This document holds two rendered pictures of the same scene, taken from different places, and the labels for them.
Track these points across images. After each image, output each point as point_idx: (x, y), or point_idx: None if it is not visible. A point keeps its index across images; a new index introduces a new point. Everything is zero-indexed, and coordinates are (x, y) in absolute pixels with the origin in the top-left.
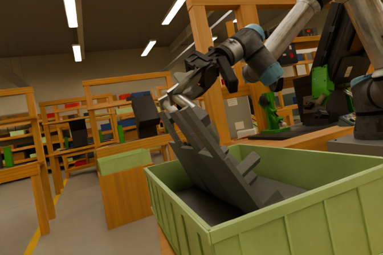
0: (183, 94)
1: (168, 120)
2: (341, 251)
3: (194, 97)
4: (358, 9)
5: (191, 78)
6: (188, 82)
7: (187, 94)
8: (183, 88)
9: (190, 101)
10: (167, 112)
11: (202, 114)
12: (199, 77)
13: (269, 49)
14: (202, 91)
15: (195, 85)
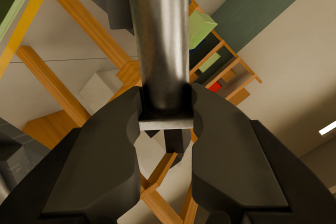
0: (184, 77)
1: (20, 140)
2: None
3: (91, 131)
4: None
5: (256, 123)
6: (233, 111)
7: (138, 122)
8: (209, 90)
9: (187, 12)
10: (23, 176)
11: None
12: (239, 181)
13: None
14: (44, 200)
15: (138, 194)
